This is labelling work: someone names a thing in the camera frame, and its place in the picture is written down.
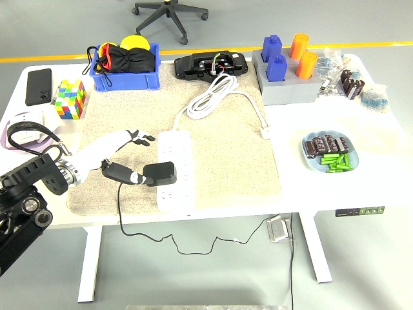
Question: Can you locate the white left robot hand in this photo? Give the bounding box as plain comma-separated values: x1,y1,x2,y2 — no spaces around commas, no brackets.
69,129,156,187

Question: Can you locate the black plug with cord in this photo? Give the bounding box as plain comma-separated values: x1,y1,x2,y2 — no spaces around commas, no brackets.
117,161,280,256

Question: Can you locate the white small box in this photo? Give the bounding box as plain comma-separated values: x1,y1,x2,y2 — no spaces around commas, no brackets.
41,108,63,134

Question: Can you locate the colourful puzzle cube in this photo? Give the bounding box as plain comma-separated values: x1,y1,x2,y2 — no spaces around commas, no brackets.
54,79,87,120

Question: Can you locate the white flat box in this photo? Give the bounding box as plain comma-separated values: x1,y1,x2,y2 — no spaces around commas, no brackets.
12,111,46,145

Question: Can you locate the blue plastic bin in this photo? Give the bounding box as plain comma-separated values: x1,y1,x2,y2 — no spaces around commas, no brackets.
89,43,161,92

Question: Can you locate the white power strip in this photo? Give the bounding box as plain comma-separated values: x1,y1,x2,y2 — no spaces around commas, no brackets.
157,130,196,214

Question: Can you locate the black smartphone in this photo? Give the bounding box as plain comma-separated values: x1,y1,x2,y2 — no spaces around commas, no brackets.
25,68,53,107

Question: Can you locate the white table leg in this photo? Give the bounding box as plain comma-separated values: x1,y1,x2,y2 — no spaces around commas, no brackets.
77,225,103,304
298,211,333,284

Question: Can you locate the yellow ball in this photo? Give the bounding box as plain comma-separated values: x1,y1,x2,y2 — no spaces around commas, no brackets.
120,34,151,51

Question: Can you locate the black open electronic housing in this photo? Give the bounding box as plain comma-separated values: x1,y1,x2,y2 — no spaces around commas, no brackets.
174,50,249,84

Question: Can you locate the grey-brown mat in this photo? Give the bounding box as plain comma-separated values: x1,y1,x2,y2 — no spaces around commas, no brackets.
66,61,282,216

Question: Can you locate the black office chair base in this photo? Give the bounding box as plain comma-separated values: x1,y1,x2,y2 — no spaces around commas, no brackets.
131,0,210,45

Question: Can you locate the silver foot pedal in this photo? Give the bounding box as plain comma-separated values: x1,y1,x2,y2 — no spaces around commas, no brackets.
266,216,293,243

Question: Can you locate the blue block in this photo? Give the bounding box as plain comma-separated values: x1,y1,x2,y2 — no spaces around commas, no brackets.
261,34,283,63
266,54,288,82

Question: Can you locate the grey block holder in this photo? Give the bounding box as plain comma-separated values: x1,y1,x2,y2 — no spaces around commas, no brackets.
251,48,320,107

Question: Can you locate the light blue tray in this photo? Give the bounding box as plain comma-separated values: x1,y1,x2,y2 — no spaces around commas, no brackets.
301,130,360,174

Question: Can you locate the orange cylinder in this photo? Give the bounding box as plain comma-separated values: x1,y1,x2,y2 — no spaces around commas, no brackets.
296,51,319,79
289,33,310,60

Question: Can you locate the clear bag of small parts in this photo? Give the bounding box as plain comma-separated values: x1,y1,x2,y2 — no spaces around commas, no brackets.
314,47,348,99

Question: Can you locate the clear bag of dark capacitors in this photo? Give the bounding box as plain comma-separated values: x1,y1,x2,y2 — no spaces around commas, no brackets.
338,67,367,101

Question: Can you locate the black table control panel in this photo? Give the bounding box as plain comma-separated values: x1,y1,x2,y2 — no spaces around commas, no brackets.
335,205,386,218

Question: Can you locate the large empty clear bag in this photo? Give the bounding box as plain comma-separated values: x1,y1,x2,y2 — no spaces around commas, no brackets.
328,114,409,154

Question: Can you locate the clear bag of blue parts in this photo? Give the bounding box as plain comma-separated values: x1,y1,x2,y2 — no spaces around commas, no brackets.
358,82,393,114

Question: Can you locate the purple tape ring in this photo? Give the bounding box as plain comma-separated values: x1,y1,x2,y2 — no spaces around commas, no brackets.
0,111,55,151

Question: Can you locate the black drawstring bag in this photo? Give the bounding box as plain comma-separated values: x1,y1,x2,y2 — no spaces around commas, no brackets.
86,43,156,87

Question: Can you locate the white coiled power cable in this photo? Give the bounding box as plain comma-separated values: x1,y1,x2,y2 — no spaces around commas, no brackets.
173,73,273,141

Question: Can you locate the black pedal cable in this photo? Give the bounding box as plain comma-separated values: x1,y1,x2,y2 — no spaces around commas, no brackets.
288,211,295,310

